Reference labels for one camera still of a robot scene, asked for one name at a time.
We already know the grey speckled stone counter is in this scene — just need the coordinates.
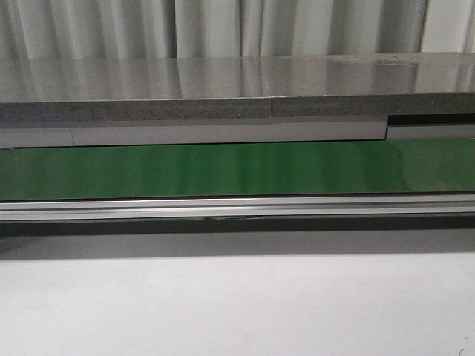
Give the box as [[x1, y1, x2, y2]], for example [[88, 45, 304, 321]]
[[1, 53, 474, 127]]

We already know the green conveyor belt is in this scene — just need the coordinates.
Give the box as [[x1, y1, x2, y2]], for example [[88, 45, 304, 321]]
[[1, 139, 474, 201]]

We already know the white pleated curtain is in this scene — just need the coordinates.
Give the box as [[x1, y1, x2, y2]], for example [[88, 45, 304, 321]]
[[1, 1, 474, 59]]

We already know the grey conveyor rear rail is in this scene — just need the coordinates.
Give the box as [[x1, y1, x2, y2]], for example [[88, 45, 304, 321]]
[[1, 113, 474, 148]]

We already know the aluminium conveyor front rail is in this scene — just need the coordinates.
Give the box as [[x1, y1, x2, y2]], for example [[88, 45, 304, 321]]
[[1, 193, 474, 223]]

